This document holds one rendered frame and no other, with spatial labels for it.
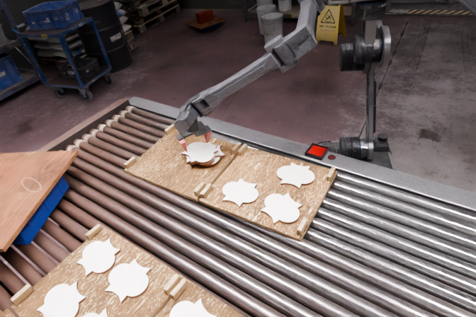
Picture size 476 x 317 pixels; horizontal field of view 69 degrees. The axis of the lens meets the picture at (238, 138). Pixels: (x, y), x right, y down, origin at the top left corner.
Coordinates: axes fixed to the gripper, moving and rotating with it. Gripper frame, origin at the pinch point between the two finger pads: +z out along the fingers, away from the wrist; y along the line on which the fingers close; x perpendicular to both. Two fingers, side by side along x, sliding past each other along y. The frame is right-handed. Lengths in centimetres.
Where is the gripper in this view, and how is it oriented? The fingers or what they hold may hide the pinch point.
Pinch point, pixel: (196, 145)
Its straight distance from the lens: 148.7
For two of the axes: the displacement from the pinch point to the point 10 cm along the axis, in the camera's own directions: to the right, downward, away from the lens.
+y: 8.7, -3.7, 3.2
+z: 1.2, 7.9, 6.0
